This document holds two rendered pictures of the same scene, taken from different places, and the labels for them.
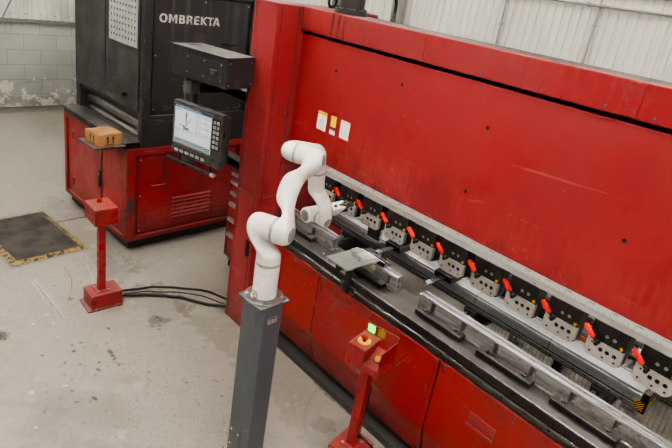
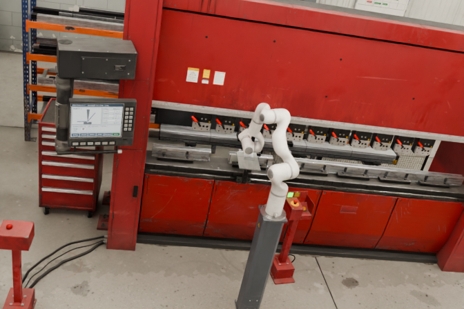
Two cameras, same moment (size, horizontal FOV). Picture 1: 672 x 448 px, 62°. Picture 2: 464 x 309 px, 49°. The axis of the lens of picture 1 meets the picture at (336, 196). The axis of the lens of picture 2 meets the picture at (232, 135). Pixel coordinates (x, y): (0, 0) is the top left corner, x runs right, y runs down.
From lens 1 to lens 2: 3.23 m
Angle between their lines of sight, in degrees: 51
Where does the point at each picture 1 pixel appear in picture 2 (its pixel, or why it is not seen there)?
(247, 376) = (268, 263)
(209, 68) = (114, 65)
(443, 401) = (324, 209)
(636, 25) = not seen: outside the picture
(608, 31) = not seen: outside the picture
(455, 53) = (320, 19)
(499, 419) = (359, 201)
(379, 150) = (255, 85)
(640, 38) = not seen: outside the picture
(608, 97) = (410, 36)
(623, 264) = (412, 108)
